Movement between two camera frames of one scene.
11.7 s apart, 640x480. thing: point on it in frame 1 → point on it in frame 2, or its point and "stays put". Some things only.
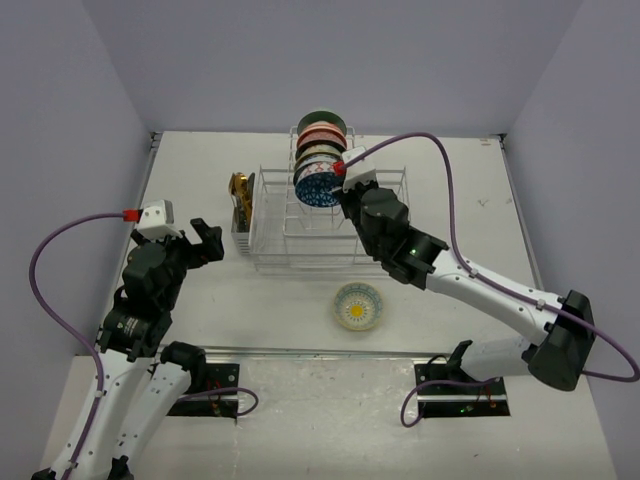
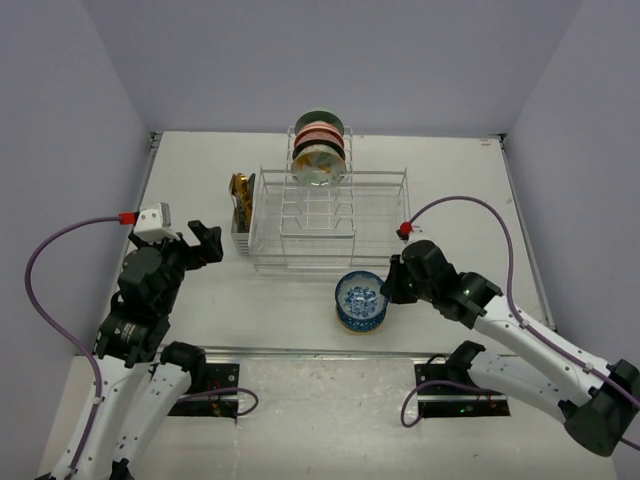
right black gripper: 358,188 → 391,287
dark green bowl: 321,115 stays put
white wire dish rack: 287,238 stays put
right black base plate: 450,400 stays put
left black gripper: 210,237 stays put
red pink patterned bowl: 321,130 stays put
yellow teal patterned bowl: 357,306 → 359,332
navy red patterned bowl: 315,184 → 360,323
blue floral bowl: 314,158 → 358,296
